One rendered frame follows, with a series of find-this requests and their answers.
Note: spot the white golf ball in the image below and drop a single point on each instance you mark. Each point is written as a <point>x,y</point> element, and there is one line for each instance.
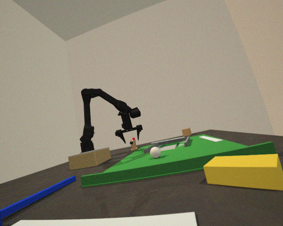
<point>155,152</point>

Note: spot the green putting mat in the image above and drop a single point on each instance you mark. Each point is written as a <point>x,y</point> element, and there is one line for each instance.
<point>197,146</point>

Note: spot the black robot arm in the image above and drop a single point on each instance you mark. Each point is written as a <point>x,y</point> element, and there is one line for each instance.
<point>124,111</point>

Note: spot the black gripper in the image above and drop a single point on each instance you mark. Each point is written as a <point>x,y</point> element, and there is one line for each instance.
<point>128,127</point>

